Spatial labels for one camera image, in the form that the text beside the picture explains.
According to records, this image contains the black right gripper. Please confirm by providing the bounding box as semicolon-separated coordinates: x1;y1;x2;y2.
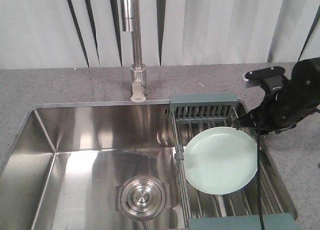
238;78;320;135

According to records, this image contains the pale green round plate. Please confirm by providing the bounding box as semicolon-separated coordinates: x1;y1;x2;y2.
183;127;257;195

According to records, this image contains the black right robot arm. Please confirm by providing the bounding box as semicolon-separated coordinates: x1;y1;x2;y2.
238;58;320;135

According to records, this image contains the teal steel drying rack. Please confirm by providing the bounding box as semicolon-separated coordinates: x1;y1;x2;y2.
168;93;298;229

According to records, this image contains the round steel sink drain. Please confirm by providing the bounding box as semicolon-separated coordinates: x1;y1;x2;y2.
118;175;167;221

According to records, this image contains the chrome kitchen faucet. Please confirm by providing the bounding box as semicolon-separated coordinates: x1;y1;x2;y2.
120;0;148;103

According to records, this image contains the stainless steel sink basin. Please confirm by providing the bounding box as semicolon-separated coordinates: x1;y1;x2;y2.
0;101;187;229

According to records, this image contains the white pleated curtain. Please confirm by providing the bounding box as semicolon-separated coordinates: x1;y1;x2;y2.
0;0;320;69

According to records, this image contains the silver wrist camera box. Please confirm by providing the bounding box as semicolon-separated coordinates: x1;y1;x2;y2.
242;66;285;88

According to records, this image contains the black camera cable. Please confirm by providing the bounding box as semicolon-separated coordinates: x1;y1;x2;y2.
254;124;266;230

